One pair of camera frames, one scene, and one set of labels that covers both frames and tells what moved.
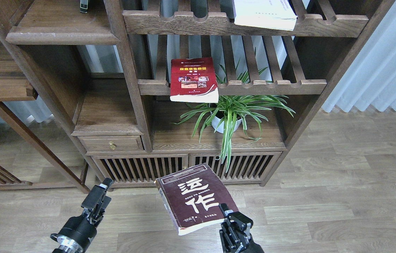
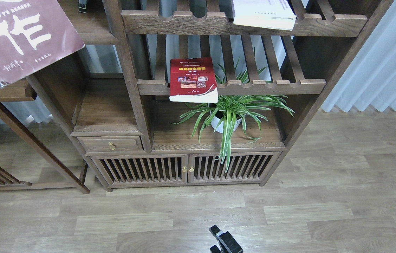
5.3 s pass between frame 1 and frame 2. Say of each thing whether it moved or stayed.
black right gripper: moved
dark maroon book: moved
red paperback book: stayed
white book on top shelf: stayed
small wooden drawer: stayed
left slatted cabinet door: stayed
